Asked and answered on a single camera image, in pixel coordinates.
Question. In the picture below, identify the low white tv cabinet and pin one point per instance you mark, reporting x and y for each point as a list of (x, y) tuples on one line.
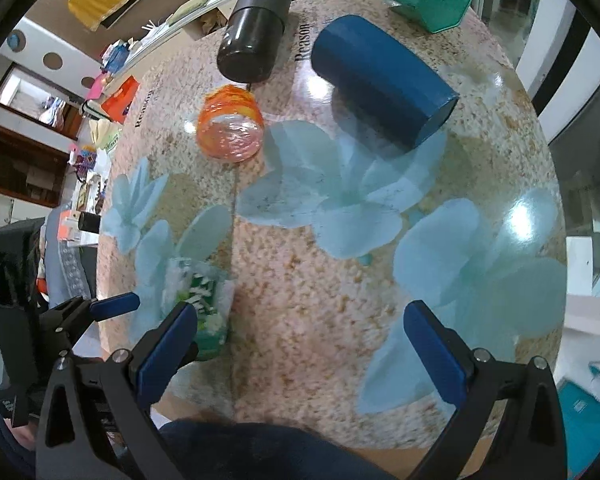
[(169, 38)]

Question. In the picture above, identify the black cylindrical tumbler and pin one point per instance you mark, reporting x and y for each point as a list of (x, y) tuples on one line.
[(253, 33)]

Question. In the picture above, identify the orange plastic bag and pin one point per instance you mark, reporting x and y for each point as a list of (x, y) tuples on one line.
[(117, 105)]

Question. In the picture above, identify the orange plastic bottle cup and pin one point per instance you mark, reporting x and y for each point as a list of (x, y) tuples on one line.
[(230, 126)]

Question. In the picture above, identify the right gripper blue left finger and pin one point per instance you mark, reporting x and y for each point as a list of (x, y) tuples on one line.
[(133, 380)]

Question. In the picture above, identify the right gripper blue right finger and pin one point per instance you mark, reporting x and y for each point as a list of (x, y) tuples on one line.
[(465, 382)]

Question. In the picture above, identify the black zippo box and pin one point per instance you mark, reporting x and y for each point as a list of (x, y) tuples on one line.
[(89, 222)]

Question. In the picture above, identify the dark blue cup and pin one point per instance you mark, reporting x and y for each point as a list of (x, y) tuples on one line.
[(383, 78)]

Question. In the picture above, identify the green tea bottle cup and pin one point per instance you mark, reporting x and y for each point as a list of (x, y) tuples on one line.
[(210, 291)]

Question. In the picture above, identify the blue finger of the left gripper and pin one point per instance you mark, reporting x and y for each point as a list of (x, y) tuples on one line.
[(112, 307)]

